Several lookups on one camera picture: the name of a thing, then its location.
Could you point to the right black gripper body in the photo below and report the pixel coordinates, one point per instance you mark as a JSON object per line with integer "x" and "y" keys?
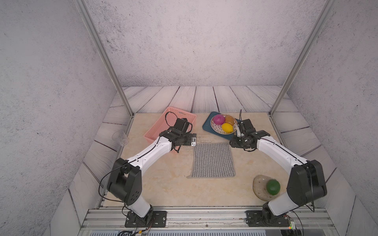
{"x": 239, "y": 141}

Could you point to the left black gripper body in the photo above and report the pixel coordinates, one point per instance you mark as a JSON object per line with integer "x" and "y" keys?
{"x": 186, "y": 139}

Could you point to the grey striped dishcloth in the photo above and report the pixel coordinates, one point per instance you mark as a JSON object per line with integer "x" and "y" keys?
{"x": 212, "y": 161}

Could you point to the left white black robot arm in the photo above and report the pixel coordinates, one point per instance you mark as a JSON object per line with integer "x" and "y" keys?
{"x": 125, "y": 178}

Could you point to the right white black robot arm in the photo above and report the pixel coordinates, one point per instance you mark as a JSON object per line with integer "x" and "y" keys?
{"x": 306, "y": 178}

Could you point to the pink plastic basket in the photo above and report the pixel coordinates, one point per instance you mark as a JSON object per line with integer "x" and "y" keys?
{"x": 167, "y": 119}

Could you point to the yellow lemon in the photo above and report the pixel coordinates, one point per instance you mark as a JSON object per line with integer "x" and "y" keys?
{"x": 227, "y": 128}

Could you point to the brown round fruit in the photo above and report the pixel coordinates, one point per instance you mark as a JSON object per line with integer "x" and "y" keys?
{"x": 229, "y": 119}

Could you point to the white patterned bowl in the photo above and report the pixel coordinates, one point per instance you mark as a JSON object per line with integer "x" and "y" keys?
{"x": 218, "y": 129}

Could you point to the purple onion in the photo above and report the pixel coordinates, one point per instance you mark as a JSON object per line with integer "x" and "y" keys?
{"x": 219, "y": 119}

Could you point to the teal rectangular tray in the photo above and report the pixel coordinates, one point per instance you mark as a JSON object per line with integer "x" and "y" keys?
{"x": 207, "y": 127}

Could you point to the green lime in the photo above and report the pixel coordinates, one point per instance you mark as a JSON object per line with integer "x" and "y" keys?
{"x": 273, "y": 187}

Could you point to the clear plastic cup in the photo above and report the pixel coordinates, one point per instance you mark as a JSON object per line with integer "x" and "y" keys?
{"x": 120, "y": 138}

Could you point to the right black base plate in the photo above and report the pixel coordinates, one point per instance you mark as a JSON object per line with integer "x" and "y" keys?
{"x": 262, "y": 218}

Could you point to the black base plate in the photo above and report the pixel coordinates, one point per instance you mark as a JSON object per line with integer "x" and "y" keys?
{"x": 262, "y": 218}
{"x": 153, "y": 219}

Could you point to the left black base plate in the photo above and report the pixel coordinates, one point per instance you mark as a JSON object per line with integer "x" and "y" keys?
{"x": 153, "y": 219}

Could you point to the aluminium front rail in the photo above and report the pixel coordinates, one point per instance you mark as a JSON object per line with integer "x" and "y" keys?
{"x": 209, "y": 221}

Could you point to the right aluminium frame post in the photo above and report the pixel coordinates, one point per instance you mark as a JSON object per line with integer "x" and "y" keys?
{"x": 314, "y": 33}

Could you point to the aluminium frame post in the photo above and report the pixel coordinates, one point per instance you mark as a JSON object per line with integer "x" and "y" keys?
{"x": 82, "y": 8}
{"x": 314, "y": 33}

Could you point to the left aluminium frame post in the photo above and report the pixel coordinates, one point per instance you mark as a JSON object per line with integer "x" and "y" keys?
{"x": 82, "y": 8}

